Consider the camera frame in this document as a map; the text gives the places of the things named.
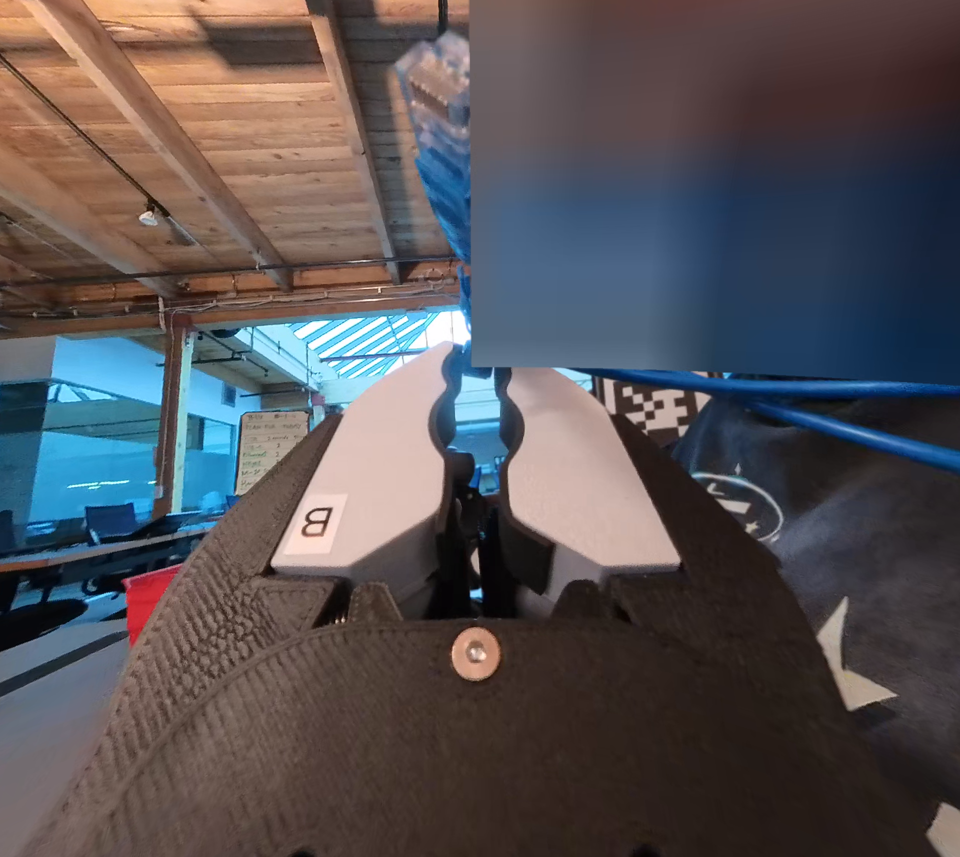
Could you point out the red plastic bin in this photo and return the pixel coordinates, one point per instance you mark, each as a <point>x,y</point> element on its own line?
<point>146,602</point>

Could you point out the wooden desk with black legs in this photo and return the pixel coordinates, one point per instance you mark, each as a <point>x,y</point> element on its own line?
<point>75,551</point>

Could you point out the wide handwritten whiteboard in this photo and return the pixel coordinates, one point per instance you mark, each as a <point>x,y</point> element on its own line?
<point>270,452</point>

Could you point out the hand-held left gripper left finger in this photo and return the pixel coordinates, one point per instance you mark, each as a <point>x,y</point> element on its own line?
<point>375,482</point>

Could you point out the ceiling spotlight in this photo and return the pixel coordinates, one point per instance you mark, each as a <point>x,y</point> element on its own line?
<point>154,216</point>

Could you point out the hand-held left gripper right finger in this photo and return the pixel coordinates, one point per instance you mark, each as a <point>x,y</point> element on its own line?
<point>585,489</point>

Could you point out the black office chair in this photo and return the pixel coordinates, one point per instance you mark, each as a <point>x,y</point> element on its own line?
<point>111,519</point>

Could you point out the person's dark printed shirt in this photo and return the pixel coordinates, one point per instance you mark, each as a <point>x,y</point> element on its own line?
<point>862,572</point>

